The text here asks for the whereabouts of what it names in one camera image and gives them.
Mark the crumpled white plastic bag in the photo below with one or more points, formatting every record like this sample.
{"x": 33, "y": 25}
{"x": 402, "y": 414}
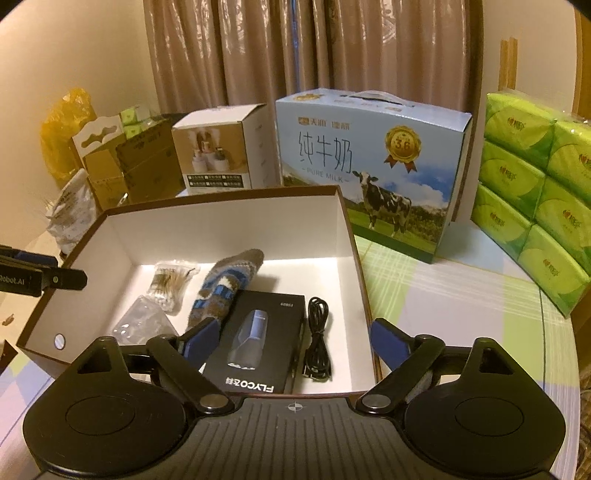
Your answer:
{"x": 69, "y": 207}

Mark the black shaver box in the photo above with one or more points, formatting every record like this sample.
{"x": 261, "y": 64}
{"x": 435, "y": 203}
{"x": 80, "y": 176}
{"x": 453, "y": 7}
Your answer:
{"x": 258, "y": 341}

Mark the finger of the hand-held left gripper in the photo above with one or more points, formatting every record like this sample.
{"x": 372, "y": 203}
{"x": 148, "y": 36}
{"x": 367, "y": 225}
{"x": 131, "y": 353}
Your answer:
{"x": 67, "y": 280}
{"x": 34, "y": 257}

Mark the clear plastic bottle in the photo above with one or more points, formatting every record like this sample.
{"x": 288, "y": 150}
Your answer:
{"x": 141, "y": 318}

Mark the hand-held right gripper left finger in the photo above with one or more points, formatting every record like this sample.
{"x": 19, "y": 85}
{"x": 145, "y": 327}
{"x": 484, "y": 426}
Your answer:
{"x": 203, "y": 339}

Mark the white cutout cardboard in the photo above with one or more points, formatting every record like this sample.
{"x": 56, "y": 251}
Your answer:
{"x": 97, "y": 138}

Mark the blue milk carton box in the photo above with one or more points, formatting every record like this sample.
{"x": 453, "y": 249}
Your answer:
{"x": 332, "y": 152}

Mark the small white product box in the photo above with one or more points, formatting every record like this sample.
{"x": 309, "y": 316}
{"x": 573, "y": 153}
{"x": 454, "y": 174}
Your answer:
{"x": 207, "y": 157}

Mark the cotton swab packet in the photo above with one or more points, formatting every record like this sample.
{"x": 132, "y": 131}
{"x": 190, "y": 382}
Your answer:
{"x": 171, "y": 286}

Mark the brown curtain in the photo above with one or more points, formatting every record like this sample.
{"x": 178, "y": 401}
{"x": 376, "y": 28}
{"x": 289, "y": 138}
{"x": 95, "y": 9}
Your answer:
{"x": 277, "y": 46}

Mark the yellow plastic bag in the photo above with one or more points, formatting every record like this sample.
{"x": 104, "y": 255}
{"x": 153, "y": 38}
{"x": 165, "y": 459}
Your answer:
{"x": 64, "y": 129}

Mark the brown cardboard storage box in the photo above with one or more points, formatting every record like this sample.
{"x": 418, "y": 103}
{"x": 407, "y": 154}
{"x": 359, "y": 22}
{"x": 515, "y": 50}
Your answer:
{"x": 207, "y": 230}

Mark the small green tissue packs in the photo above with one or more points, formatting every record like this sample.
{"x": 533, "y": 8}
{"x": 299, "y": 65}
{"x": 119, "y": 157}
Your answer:
{"x": 136, "y": 121}

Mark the stack of green tissue packs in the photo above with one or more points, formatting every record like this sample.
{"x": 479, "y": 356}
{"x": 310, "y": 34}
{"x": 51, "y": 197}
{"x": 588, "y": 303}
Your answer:
{"x": 517, "y": 175}

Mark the brown cardboard carton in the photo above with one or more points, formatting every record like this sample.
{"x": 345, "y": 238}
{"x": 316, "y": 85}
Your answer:
{"x": 143, "y": 166}

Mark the knitted patterned sock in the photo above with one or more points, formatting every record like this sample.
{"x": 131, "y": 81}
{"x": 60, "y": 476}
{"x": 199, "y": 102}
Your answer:
{"x": 226, "y": 286}

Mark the brown wooden panel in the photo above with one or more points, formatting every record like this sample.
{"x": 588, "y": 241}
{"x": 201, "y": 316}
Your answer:
{"x": 582, "y": 64}

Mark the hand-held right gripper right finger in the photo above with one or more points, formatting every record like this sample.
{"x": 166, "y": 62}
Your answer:
{"x": 391, "y": 341}

